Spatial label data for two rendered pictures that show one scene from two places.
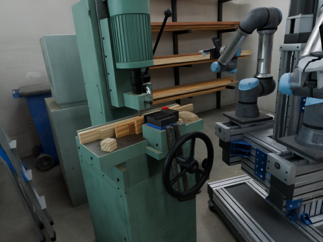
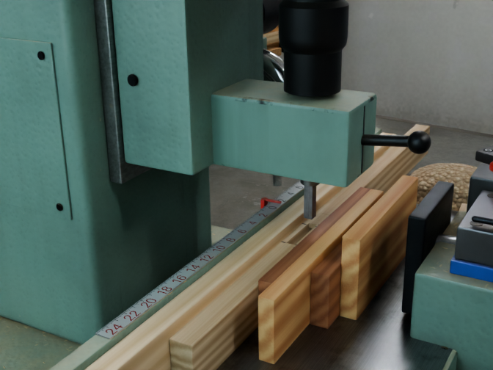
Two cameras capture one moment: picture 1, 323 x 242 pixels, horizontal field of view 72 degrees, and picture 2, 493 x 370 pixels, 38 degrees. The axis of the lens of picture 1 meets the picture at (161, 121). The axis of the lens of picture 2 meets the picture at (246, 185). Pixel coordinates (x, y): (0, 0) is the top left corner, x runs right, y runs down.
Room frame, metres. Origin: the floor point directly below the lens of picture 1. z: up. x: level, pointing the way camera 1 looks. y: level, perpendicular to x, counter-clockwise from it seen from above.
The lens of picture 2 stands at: (0.52, 0.39, 1.23)
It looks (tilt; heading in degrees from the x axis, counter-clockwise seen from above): 22 degrees down; 338
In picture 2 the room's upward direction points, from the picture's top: 1 degrees counter-clockwise
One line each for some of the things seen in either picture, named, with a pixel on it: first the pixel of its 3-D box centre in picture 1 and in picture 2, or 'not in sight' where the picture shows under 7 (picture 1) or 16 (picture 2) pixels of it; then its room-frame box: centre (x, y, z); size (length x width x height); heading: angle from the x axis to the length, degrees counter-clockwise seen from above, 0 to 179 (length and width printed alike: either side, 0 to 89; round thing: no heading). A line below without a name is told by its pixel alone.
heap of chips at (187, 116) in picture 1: (186, 114); (460, 181); (1.15, -0.14, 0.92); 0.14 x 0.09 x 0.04; 38
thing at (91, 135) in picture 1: (137, 121); (287, 239); (1.09, 0.12, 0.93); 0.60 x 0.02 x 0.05; 128
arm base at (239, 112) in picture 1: (247, 107); not in sight; (1.39, -0.56, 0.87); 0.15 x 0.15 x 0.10
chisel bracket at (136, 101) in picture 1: (137, 101); (292, 136); (1.09, 0.12, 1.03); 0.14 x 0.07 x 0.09; 38
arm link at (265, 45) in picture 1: (264, 54); not in sight; (1.46, -0.68, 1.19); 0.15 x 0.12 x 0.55; 119
